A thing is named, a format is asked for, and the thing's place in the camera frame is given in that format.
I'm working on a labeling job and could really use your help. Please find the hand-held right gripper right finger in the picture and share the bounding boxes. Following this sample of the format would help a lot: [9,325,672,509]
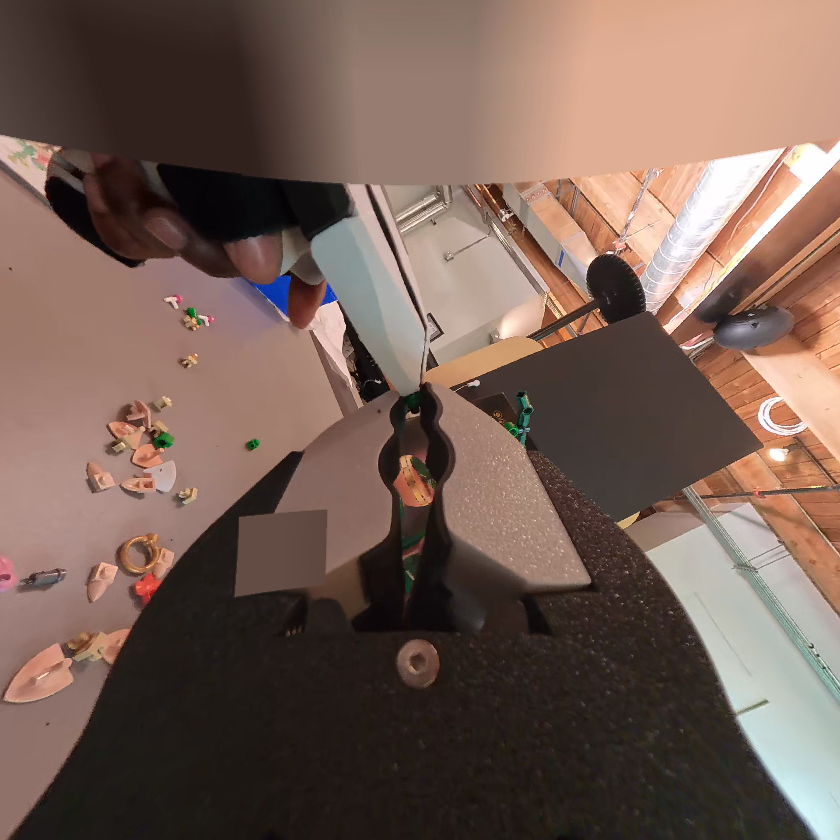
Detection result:
[403,382,593,634]

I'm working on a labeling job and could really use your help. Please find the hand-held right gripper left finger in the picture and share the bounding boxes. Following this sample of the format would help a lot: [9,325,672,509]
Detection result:
[276,392,408,627]

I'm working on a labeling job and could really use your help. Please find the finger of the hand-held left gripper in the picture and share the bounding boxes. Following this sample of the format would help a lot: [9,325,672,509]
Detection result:
[308,217,429,398]

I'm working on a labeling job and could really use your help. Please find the white desk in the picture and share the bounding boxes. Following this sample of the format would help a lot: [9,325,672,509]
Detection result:
[0,134,395,840]

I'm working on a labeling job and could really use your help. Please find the black desk divider panel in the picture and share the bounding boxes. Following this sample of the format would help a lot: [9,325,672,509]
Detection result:
[472,314,763,524]

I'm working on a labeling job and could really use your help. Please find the person's left hand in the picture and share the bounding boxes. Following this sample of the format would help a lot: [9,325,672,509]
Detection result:
[82,154,329,329]

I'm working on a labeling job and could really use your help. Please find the blue plastic bin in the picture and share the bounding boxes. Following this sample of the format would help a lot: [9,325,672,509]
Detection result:
[244,274,294,321]

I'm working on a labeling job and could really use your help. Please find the brick orchid plant model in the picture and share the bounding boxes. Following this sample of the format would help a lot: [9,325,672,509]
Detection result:
[504,390,537,442]

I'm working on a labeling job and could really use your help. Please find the beige rounded panel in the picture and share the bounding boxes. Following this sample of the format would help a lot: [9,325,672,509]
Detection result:
[423,336,544,388]

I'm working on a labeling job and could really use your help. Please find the black stand with round head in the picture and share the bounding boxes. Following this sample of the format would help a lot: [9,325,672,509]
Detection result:
[527,254,648,343]

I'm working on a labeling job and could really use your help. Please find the flower print booklet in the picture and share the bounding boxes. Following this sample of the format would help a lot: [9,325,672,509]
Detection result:
[0,136,63,173]

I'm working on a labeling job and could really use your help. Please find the black dome fixture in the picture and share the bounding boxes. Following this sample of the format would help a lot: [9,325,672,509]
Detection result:
[712,305,796,352]

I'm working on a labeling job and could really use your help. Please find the scattered pink petal bricks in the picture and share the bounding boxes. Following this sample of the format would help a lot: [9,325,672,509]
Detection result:
[3,399,179,706]

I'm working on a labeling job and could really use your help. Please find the silver rectangular air duct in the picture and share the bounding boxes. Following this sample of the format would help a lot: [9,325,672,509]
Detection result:
[502,182,595,283]

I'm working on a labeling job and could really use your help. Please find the gold ring brick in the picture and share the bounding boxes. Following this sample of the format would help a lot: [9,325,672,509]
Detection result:
[117,532,163,578]

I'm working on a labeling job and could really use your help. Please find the white cable coil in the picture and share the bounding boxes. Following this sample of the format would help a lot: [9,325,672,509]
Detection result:
[756,395,809,438]

